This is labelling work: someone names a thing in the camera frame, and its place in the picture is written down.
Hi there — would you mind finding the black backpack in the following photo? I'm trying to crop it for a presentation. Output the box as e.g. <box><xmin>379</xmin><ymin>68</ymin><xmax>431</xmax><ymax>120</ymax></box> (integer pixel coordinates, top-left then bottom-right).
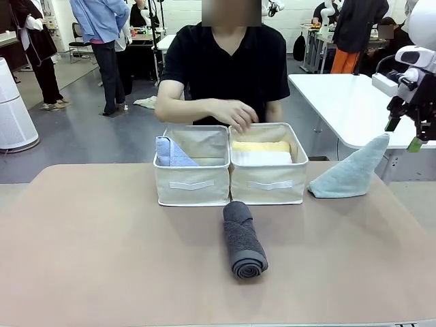
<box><xmin>293</xmin><ymin>33</ymin><xmax>307</xmax><ymax>63</ymax></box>

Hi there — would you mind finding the bystander in blue shirt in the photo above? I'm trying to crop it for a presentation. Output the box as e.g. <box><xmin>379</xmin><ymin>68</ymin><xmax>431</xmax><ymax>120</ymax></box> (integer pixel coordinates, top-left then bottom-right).
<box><xmin>69</xmin><ymin>0</ymin><xmax>131</xmax><ymax>116</ymax></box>

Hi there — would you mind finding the white table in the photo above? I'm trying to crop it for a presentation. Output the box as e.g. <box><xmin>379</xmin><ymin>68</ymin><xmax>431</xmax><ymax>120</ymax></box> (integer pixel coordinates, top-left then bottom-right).
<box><xmin>287</xmin><ymin>73</ymin><xmax>436</xmax><ymax>185</ymax></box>

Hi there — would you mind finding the person's right hand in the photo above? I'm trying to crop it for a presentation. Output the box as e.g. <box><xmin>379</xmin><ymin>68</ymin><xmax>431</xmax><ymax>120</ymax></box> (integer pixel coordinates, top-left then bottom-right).
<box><xmin>213</xmin><ymin>99</ymin><xmax>260</xmax><ymax>136</ymax></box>

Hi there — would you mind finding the bystander in grey top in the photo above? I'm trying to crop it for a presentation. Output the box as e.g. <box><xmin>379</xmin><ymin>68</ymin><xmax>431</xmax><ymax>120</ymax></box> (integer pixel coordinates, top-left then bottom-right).
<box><xmin>398</xmin><ymin>0</ymin><xmax>415</xmax><ymax>45</ymax></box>

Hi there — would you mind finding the beige cloth on floor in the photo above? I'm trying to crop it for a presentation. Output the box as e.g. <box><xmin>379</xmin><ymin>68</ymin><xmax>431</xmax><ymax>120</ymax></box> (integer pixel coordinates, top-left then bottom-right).
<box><xmin>132</xmin><ymin>95</ymin><xmax>158</xmax><ymax>110</ymax></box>

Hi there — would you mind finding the black office chair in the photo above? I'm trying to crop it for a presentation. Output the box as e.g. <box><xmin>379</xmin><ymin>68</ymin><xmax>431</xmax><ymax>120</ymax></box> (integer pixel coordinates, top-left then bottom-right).
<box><xmin>69</xmin><ymin>22</ymin><xmax>98</xmax><ymax>65</ymax></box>

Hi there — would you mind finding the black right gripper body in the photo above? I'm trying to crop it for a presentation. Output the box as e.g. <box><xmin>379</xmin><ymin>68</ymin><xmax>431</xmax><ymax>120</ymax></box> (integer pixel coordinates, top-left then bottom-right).
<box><xmin>387</xmin><ymin>96</ymin><xmax>436</xmax><ymax>139</ymax></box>

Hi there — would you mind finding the person's right forearm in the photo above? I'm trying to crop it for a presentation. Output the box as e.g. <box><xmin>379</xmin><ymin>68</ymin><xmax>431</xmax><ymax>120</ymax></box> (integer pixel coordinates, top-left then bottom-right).
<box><xmin>155</xmin><ymin>97</ymin><xmax>222</xmax><ymax>123</ymax></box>

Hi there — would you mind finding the light blue triangle-folded towel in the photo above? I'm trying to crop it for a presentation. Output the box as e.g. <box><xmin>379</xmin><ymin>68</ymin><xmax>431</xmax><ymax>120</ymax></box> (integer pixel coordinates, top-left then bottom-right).
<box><xmin>308</xmin><ymin>133</ymin><xmax>390</xmax><ymax>199</ymax></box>

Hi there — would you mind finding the bystander in black white outfit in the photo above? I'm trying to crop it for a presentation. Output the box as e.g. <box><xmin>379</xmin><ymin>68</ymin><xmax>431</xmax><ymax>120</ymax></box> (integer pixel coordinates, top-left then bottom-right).
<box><xmin>10</xmin><ymin>0</ymin><xmax>71</xmax><ymax>110</ymax></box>

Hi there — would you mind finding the yellow towel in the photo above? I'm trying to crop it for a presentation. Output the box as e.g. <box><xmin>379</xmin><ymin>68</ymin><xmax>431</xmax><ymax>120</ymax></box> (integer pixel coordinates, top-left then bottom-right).
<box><xmin>232</xmin><ymin>140</ymin><xmax>291</xmax><ymax>153</ymax></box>

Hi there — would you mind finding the person in black polo shirt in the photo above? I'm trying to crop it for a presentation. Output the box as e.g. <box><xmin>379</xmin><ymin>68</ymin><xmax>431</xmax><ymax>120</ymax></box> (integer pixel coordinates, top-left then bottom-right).
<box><xmin>155</xmin><ymin>0</ymin><xmax>291</xmax><ymax>127</ymax></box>

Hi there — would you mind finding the dark grey rolled towel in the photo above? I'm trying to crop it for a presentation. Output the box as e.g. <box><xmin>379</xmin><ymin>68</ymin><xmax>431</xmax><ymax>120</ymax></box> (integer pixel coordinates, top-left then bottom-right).
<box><xmin>222</xmin><ymin>200</ymin><xmax>269</xmax><ymax>280</ymax></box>

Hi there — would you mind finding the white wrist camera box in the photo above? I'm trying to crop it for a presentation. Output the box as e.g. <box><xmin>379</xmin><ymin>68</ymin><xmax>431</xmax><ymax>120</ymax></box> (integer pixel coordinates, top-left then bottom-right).
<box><xmin>371</xmin><ymin>72</ymin><xmax>401</xmax><ymax>97</ymax></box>

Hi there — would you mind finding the white towel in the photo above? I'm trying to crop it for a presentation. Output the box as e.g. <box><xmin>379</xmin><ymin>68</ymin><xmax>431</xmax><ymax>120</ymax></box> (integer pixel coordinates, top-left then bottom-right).
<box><xmin>232</xmin><ymin>151</ymin><xmax>293</xmax><ymax>166</ymax></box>

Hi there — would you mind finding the white air purifier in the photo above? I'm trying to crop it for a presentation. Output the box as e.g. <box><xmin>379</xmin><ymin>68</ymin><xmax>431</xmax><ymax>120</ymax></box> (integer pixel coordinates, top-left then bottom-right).
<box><xmin>0</xmin><ymin>57</ymin><xmax>40</xmax><ymax>151</ymax></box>

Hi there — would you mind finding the black tripod stand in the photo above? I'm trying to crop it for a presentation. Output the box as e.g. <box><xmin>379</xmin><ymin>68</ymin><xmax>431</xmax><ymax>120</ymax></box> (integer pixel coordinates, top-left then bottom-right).
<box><xmin>148</xmin><ymin>0</ymin><xmax>168</xmax><ymax>87</ymax></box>

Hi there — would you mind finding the seated bystander in black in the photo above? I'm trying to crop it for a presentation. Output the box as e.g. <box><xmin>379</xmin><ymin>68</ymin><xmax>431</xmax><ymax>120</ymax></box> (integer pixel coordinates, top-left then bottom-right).
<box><xmin>360</xmin><ymin>16</ymin><xmax>409</xmax><ymax>78</ymax></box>

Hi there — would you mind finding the beige fabric storage bin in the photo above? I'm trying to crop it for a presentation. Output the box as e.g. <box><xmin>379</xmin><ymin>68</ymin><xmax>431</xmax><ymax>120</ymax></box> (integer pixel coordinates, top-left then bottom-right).
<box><xmin>227</xmin><ymin>122</ymin><xmax>309</xmax><ymax>206</ymax></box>
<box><xmin>153</xmin><ymin>124</ymin><xmax>232</xmax><ymax>208</ymax></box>

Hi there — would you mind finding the lavender triangle-folded towel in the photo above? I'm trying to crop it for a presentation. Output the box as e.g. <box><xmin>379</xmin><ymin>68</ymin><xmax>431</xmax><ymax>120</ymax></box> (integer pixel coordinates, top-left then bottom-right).
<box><xmin>155</xmin><ymin>135</ymin><xmax>200</xmax><ymax>168</ymax></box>

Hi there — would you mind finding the bystander in orange trousers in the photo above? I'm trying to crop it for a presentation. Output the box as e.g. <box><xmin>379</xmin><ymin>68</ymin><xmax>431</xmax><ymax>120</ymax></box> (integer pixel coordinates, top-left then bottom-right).
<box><xmin>331</xmin><ymin>0</ymin><xmax>390</xmax><ymax>74</ymax></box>

